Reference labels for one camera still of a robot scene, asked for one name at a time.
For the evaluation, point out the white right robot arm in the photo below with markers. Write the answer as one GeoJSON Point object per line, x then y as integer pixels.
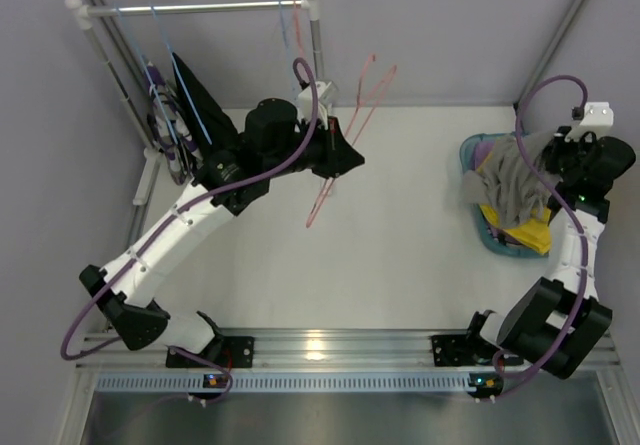
{"type": "Point", "coordinates": [559, 182]}

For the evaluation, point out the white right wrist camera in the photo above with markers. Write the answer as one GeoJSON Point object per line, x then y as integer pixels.
{"type": "Point", "coordinates": [593, 117]}

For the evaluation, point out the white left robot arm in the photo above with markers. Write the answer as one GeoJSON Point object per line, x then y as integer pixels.
{"type": "Point", "coordinates": [275, 142]}

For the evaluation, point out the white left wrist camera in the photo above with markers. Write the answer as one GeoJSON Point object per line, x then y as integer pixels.
{"type": "Point", "coordinates": [327, 93]}

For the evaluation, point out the yellow garment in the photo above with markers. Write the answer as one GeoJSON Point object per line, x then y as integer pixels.
{"type": "Point", "coordinates": [534, 234]}

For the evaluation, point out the black garment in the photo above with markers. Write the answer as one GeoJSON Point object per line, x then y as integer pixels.
{"type": "Point", "coordinates": [210, 127]}

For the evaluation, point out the teal transparent plastic basin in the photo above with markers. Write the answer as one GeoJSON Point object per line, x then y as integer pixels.
{"type": "Point", "coordinates": [466, 152]}

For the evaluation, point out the pink wire hanger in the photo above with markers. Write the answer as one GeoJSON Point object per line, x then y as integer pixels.
{"type": "Point", "coordinates": [298, 31]}
{"type": "Point", "coordinates": [366, 104]}

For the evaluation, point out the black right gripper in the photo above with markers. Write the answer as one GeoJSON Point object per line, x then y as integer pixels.
{"type": "Point", "coordinates": [558, 156]}

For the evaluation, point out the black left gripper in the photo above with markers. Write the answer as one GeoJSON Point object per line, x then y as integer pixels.
{"type": "Point", "coordinates": [325, 147]}

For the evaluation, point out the grey beige garment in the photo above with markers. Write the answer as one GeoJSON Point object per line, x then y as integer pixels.
{"type": "Point", "coordinates": [514, 189]}

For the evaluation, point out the purple white patterned garment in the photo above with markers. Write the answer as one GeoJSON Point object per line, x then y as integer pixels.
{"type": "Point", "coordinates": [183, 161]}

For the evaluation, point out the aluminium mounting rail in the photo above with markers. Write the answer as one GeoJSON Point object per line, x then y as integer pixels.
{"type": "Point", "coordinates": [289, 360]}

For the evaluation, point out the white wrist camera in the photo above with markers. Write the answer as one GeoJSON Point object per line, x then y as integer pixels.
{"type": "Point", "coordinates": [593, 117]}
{"type": "Point", "coordinates": [327, 93]}

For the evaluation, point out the purple trousers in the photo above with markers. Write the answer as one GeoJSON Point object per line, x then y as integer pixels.
{"type": "Point", "coordinates": [481, 152]}

